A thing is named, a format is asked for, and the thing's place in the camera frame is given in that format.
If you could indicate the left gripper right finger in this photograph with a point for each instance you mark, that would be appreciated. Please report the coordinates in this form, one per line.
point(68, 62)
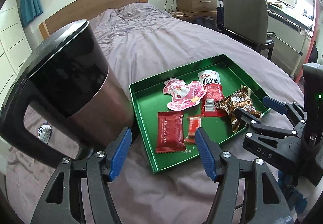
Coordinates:
point(222, 168)

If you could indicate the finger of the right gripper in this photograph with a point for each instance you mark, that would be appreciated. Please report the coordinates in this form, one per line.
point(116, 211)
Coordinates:
point(245, 118)
point(294, 111)

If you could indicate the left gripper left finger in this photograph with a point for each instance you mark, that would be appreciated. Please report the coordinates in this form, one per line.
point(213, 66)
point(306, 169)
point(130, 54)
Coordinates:
point(101, 169)

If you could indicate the brown gold snack bag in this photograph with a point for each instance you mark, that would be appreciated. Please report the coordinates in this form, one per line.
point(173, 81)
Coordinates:
point(237, 100)

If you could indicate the small orange red packet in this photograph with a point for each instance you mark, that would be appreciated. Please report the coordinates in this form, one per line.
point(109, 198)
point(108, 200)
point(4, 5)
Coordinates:
point(194, 122)

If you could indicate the long red white snack packet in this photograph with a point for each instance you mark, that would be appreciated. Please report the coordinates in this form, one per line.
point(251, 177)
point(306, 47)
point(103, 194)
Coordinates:
point(211, 82)

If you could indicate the silver blue snack bag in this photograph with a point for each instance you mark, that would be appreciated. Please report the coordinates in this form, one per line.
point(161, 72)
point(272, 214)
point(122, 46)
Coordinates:
point(44, 132)

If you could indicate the pink character snack packet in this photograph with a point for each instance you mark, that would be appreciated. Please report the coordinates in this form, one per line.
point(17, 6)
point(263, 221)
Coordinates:
point(184, 95)

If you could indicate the blue gloved right hand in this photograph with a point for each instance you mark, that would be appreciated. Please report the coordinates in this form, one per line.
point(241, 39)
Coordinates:
point(294, 198)

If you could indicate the small gold snack packet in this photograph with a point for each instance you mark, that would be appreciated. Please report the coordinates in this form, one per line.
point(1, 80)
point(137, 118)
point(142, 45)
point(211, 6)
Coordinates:
point(246, 90)

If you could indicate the dark red snack packet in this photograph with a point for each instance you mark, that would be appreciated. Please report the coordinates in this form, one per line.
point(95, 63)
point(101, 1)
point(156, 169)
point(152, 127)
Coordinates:
point(170, 132)

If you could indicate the white desk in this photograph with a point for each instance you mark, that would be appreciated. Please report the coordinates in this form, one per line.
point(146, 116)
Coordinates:
point(292, 40)

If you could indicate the black and copper kettle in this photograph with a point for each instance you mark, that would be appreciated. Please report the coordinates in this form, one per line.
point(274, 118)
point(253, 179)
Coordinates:
point(68, 81)

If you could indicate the grey office chair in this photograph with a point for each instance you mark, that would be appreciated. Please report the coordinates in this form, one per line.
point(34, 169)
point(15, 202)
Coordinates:
point(246, 21)

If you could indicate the white wardrobe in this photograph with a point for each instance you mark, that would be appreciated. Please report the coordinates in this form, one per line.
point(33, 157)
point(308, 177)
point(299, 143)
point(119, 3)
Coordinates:
point(15, 48)

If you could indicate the wooden headboard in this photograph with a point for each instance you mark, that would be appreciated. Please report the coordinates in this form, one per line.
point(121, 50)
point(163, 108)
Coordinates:
point(80, 9)

